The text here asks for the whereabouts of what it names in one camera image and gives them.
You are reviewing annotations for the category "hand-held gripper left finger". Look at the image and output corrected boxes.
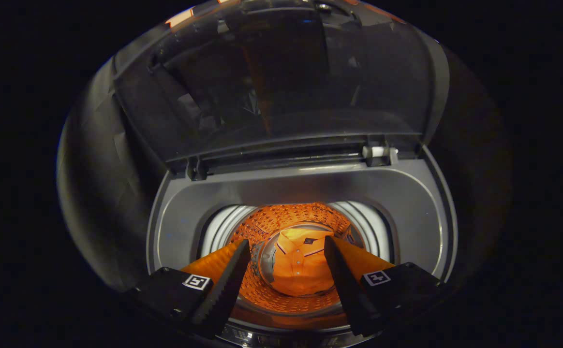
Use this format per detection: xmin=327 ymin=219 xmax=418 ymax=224
xmin=126 ymin=239 xmax=252 ymax=340

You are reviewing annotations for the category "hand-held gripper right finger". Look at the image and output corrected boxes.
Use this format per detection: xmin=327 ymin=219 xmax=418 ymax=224
xmin=324 ymin=235 xmax=457 ymax=338

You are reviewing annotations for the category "yellow polo shirt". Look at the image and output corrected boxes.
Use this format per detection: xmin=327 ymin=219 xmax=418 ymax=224
xmin=271 ymin=227 xmax=340 ymax=297

